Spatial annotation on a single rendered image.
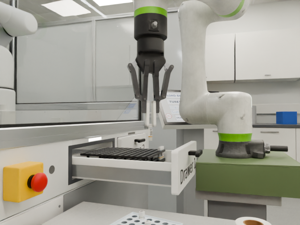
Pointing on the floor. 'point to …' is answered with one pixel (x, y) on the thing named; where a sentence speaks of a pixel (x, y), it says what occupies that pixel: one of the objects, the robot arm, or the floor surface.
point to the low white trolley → (81, 218)
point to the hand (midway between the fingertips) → (150, 113)
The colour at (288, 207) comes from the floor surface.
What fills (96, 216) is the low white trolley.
